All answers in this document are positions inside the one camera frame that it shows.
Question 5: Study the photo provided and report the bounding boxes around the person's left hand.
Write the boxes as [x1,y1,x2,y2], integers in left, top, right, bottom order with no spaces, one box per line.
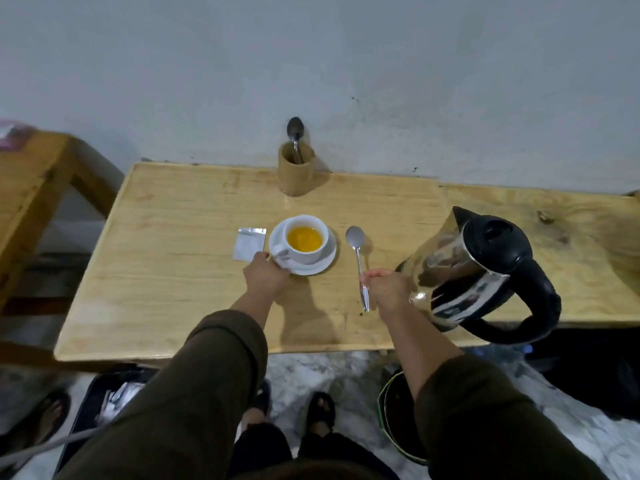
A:
[243,250,292,301]

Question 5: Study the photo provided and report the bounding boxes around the person's right hand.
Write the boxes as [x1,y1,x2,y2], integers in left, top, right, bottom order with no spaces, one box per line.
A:
[359,268,414,316]

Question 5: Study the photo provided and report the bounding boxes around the white ceramic cup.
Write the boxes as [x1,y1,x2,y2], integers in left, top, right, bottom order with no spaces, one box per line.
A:
[270,215,331,269]

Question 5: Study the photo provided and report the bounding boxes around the long metal spoon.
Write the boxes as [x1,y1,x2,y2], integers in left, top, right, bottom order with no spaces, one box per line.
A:
[345,226,371,312]

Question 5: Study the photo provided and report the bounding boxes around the person's left forearm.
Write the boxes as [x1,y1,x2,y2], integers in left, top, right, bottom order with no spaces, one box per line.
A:
[55,290,274,480]

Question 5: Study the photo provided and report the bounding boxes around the person's right forearm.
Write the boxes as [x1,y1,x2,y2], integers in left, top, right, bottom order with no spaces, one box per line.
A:
[374,301,610,480]

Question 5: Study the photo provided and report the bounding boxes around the orange tea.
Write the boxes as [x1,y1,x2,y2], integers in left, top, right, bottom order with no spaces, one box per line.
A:
[286,226,325,252]

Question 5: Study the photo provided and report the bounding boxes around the white sachet packet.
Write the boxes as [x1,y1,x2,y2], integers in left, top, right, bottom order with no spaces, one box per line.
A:
[232,227,267,262]

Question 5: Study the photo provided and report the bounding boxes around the white saucer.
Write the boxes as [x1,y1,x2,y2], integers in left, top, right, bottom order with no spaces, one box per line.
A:
[269,221,338,276]

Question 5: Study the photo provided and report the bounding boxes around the bamboo utensil holder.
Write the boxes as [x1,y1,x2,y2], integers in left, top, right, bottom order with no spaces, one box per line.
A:
[277,141,316,197]

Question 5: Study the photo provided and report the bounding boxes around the metal spoon with dark bowl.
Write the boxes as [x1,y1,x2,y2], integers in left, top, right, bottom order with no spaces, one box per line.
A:
[286,117,306,165]

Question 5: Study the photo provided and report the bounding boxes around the person's left sandal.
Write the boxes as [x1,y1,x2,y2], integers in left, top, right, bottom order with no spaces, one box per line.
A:
[249,379,272,416]

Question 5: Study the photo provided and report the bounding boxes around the person's sandal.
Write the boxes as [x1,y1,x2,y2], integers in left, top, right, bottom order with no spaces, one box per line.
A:
[304,392,337,436]
[249,379,272,416]

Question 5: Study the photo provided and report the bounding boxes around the black bin green rim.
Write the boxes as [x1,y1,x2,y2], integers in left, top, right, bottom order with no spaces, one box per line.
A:
[377,370,432,466]

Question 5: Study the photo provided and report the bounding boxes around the person's right sandal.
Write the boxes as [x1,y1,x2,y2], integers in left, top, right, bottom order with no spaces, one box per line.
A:
[304,392,337,436]

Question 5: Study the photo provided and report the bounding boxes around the person's black trousers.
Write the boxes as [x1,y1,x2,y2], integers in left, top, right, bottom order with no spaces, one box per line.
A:
[229,420,402,480]

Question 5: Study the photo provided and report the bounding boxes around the pile of white packets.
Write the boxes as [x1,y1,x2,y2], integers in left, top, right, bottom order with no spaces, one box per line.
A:
[94,382,147,426]

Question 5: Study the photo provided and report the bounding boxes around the black suitcase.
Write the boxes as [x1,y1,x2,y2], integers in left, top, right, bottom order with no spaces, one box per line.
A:
[52,364,162,476]

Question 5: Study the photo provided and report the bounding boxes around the wooden bench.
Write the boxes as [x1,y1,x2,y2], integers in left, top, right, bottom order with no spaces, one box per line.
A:
[0,126,126,315]

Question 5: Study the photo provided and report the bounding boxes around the pink plastic packet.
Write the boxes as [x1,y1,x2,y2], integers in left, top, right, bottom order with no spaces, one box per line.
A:
[0,119,37,151]

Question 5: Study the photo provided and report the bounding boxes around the steel electric kettle black handle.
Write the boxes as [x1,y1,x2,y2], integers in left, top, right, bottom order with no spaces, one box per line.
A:
[394,206,563,346]

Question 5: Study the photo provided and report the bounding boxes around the grey cable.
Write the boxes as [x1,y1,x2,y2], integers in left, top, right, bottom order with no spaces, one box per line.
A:
[0,424,103,463]

